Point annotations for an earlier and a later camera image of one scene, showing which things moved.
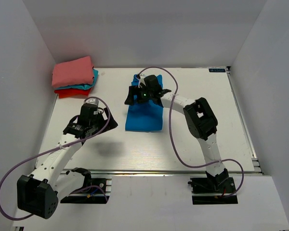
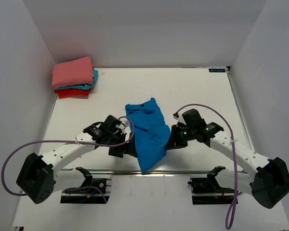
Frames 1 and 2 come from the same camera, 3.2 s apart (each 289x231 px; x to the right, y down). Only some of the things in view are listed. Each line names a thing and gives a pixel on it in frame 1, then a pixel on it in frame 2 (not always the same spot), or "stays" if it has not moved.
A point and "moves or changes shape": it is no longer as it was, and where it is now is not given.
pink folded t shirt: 77,72 stays
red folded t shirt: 66,93 stays
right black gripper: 134,90 to 174,142
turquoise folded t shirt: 83,87 stays
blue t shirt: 145,116 moves or changes shape
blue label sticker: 216,70 stays
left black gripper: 111,124 to 129,148
